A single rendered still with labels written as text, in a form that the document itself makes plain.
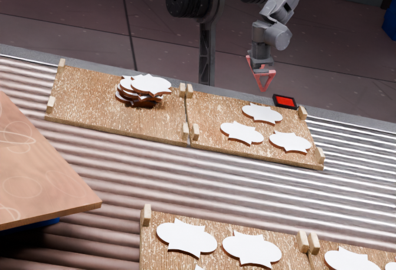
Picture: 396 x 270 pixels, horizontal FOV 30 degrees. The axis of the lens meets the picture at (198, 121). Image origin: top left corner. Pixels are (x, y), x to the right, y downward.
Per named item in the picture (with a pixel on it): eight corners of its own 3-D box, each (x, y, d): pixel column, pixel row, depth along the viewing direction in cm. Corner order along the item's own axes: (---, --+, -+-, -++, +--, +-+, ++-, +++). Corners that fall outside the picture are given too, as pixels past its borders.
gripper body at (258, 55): (253, 68, 224) (253, 46, 221) (247, 55, 233) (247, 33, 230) (274, 67, 225) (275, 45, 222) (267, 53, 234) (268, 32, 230)
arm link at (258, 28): (262, 16, 226) (248, 20, 223) (277, 22, 221) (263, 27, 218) (261, 37, 230) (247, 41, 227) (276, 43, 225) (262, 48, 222)
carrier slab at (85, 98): (58, 68, 237) (59, 63, 236) (182, 93, 244) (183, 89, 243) (43, 120, 206) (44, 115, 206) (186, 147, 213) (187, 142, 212)
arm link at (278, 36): (282, 16, 230) (270, -1, 224) (308, 26, 222) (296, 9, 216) (258, 45, 229) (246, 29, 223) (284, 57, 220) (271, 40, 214)
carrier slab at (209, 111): (183, 92, 244) (184, 88, 243) (300, 115, 252) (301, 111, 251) (190, 147, 214) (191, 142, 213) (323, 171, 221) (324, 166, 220)
